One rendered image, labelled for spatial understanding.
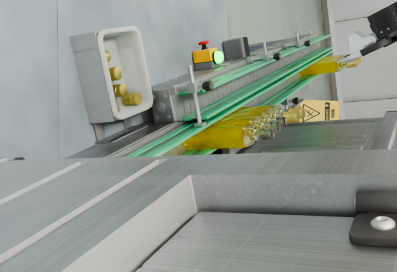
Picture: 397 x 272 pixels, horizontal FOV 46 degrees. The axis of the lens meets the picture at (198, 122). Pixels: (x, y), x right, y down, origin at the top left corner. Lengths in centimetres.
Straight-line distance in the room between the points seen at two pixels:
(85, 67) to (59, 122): 15
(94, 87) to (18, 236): 96
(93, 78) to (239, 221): 96
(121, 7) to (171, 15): 27
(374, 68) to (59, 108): 632
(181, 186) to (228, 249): 5
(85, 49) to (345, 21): 620
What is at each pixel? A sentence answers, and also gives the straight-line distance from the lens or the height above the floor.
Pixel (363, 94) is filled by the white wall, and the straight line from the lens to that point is 727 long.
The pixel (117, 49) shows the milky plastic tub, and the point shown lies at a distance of 129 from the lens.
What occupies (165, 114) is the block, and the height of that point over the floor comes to 86.
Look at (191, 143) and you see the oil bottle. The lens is 131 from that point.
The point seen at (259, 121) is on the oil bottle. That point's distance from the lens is 129.
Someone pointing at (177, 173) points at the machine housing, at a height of 142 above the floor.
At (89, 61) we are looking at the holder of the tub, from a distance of 116.
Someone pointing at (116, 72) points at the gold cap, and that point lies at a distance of 120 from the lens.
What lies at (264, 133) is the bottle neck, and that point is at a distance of 123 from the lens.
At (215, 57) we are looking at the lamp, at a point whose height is 84.
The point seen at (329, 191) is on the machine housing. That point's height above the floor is 150.
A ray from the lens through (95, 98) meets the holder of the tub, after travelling 117.
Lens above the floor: 155
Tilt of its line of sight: 29 degrees down
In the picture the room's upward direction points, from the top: 86 degrees clockwise
